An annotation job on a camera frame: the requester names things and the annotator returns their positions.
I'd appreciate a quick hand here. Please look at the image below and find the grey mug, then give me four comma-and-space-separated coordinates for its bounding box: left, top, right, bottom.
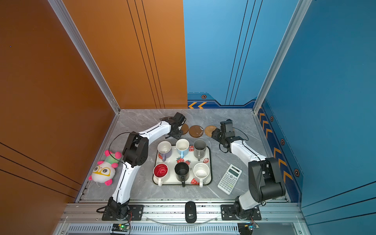
193, 140, 207, 161

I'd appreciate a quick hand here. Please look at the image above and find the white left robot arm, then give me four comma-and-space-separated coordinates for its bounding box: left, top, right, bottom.
105, 117, 186, 220

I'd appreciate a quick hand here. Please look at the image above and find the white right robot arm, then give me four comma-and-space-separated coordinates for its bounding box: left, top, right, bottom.
211, 128, 286, 219

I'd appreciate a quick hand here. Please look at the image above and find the plain brown round coaster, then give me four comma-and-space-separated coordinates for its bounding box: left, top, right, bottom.
181, 124, 189, 135

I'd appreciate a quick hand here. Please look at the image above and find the woven rattan round coaster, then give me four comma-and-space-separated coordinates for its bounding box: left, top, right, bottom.
204, 125, 217, 137

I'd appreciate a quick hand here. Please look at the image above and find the scratched brown round coaster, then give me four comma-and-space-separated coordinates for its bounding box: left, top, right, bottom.
189, 125, 204, 138

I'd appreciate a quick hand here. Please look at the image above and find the light blue mug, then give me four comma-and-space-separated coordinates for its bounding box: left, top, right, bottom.
175, 139, 190, 159

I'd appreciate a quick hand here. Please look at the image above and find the white strawberry serving tray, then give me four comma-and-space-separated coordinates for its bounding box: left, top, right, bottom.
152, 146, 212, 188

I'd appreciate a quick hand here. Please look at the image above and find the black mug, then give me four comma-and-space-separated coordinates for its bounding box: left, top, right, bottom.
174, 162, 190, 187

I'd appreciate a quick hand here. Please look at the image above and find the red inside white mug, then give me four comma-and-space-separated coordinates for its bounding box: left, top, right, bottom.
153, 163, 169, 187

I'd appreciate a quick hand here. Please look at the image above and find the white scientific calculator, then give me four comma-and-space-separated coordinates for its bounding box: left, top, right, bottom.
217, 164, 242, 195

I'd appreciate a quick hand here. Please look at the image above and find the black computer mouse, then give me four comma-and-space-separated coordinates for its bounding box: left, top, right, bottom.
185, 201, 197, 223

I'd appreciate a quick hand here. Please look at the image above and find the circuit board right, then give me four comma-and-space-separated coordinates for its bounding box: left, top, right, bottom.
238, 223, 259, 235

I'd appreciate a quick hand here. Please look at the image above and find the green circuit board left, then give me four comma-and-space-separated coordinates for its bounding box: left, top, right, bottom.
111, 223, 131, 234

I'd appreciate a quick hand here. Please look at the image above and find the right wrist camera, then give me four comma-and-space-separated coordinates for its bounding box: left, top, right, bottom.
220, 119, 235, 139

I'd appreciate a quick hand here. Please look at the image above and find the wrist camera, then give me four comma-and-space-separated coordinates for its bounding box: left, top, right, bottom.
220, 119, 235, 139
173, 112, 186, 127

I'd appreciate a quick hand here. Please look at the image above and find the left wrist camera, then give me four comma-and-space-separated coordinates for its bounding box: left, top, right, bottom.
173, 112, 186, 127

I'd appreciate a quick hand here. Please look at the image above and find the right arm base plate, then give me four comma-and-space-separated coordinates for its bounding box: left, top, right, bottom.
220, 204, 262, 221

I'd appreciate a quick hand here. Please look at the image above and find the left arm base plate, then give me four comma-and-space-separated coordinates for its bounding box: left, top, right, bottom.
101, 205, 145, 221

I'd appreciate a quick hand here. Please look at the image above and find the aluminium front rail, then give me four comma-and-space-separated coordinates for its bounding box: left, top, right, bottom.
58, 200, 305, 224

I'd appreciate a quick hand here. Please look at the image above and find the aluminium corner post right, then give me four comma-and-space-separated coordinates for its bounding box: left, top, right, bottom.
253, 0, 312, 115

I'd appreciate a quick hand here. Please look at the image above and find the aluminium corner post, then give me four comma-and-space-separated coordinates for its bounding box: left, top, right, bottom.
253, 0, 312, 115
48, 0, 120, 114

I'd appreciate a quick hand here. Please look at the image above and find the aluminium corner post left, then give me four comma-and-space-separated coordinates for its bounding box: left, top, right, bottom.
48, 0, 120, 114

